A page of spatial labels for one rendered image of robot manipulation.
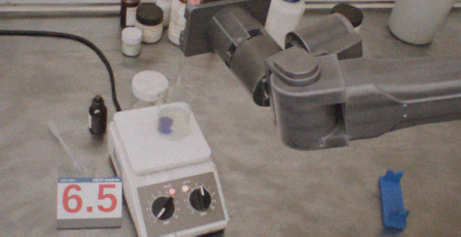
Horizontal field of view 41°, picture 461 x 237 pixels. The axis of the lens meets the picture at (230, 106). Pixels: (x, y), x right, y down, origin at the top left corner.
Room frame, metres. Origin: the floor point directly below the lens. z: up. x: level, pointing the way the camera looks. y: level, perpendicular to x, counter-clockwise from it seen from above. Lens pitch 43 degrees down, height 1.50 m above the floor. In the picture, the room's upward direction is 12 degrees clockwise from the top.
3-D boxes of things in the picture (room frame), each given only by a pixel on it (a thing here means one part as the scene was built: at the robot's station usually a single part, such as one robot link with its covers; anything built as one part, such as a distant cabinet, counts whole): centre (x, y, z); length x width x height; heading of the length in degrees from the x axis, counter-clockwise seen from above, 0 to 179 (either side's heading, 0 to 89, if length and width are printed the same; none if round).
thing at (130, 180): (0.60, 0.08, 0.79); 0.22 x 0.13 x 0.08; 31
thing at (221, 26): (0.54, 0.01, 1.10); 0.10 x 0.07 x 0.07; 127
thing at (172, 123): (0.64, 0.08, 0.87); 0.06 x 0.05 x 0.08; 130
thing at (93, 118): (0.70, 0.21, 0.78); 0.03 x 0.03 x 0.07
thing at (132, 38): (0.91, 0.21, 0.77); 0.04 x 0.04 x 0.04
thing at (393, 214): (0.66, -0.29, 0.77); 0.10 x 0.03 x 0.04; 3
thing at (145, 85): (0.74, 0.14, 0.79); 0.06 x 0.06 x 0.08
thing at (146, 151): (0.63, 0.09, 0.83); 0.12 x 0.12 x 0.01; 31
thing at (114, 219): (0.53, 0.17, 0.77); 0.09 x 0.06 x 0.04; 106
